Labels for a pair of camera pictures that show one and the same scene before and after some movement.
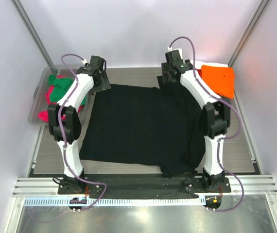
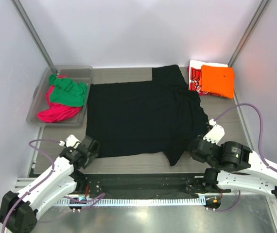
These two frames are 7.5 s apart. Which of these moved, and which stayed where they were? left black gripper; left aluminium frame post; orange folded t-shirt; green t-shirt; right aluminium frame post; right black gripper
Moved: right black gripper; left black gripper
Stayed: left aluminium frame post; orange folded t-shirt; right aluminium frame post; green t-shirt
